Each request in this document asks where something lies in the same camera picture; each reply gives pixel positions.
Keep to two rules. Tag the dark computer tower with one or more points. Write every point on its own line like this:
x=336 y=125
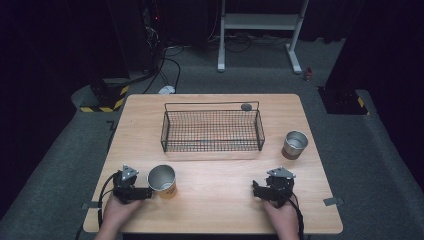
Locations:
x=143 y=33

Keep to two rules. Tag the white power adapter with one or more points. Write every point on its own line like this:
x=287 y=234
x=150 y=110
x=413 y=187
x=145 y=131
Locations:
x=166 y=89

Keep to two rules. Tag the yellow paper cup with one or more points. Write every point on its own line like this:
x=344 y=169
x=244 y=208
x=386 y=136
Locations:
x=163 y=181

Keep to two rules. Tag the grey tape strip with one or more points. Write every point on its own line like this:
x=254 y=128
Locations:
x=90 y=205
x=333 y=201

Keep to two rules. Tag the plain metal cup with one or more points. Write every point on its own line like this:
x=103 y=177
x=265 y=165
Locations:
x=294 y=145

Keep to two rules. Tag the grey round disc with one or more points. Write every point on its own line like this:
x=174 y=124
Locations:
x=246 y=107

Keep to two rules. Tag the black yellow striped base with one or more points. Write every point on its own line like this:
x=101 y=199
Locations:
x=346 y=101
x=106 y=95

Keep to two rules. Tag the person's left hand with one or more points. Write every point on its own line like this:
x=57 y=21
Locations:
x=118 y=213

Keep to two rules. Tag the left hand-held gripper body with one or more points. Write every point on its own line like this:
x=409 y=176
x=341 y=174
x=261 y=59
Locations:
x=125 y=186

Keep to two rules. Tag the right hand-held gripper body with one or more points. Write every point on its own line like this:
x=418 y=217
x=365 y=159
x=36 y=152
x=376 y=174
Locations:
x=281 y=186

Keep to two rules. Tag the white metal stand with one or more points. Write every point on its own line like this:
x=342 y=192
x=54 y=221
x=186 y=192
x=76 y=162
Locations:
x=260 y=21

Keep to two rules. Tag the person's right hand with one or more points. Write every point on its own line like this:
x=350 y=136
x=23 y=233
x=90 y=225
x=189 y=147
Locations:
x=281 y=216

